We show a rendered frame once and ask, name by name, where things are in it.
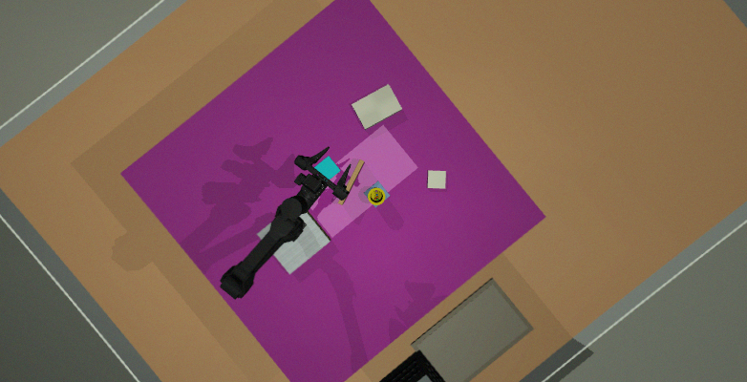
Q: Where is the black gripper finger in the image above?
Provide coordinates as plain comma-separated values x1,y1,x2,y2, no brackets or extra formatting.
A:
304,147,330,164
337,164,351,190

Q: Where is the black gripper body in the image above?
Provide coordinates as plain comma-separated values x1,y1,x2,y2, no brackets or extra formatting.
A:
294,156,350,202

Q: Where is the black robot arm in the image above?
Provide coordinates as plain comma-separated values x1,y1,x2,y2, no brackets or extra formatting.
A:
220,173,326,299

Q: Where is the yellow cup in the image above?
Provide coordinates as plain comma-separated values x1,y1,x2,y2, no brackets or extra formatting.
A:
368,187,385,205

